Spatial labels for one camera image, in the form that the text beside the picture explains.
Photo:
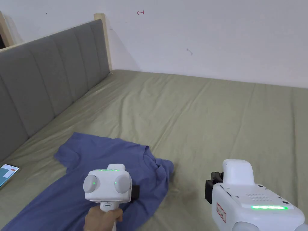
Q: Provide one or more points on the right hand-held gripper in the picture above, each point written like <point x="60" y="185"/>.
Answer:
<point x="252" y="202"/>

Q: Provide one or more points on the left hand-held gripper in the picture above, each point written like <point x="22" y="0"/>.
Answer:
<point x="107" y="185"/>

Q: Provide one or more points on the blue shirt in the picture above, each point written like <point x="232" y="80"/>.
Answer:
<point x="79" y="182"/>

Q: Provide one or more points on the person's left hand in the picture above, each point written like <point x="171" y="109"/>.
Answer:
<point x="101" y="220"/>

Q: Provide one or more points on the smartphone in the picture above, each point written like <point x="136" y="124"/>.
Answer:
<point x="6" y="173"/>

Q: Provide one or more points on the bed with pale green sheet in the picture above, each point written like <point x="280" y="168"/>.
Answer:
<point x="192" y="115"/>

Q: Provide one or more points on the grey padded headboard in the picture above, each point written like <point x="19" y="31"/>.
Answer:
<point x="48" y="81"/>

